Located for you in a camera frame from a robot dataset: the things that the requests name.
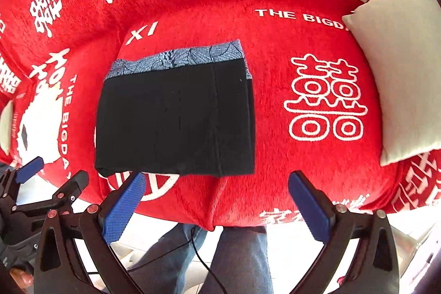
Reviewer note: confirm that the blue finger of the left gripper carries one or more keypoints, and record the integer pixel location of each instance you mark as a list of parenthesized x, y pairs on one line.
[(71, 190), (29, 170)]

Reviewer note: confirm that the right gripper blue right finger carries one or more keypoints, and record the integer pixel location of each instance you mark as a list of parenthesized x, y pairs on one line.
[(315, 207)]

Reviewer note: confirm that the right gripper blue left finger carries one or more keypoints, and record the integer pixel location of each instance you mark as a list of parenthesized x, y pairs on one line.
[(119, 206)]

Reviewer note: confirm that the black pants with blue trim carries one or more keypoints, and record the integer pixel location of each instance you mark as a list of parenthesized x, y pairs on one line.
[(187, 111)]

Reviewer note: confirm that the person left hand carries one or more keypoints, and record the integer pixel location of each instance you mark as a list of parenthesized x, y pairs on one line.
[(22, 278)]

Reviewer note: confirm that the person leg in jeans left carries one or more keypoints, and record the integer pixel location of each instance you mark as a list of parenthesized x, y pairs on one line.
[(163, 268)]

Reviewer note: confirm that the person leg in jeans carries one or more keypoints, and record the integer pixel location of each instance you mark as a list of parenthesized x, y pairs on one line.
[(163, 268), (240, 263)]

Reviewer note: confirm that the person leg in jeans right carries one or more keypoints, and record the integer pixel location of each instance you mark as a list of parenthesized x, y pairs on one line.
[(240, 263)]

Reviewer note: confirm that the beige pillow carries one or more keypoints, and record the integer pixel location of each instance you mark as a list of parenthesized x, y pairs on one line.
[(401, 41)]

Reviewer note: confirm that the white chair frame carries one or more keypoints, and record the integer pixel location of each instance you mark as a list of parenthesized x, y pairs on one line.
[(407, 247)]

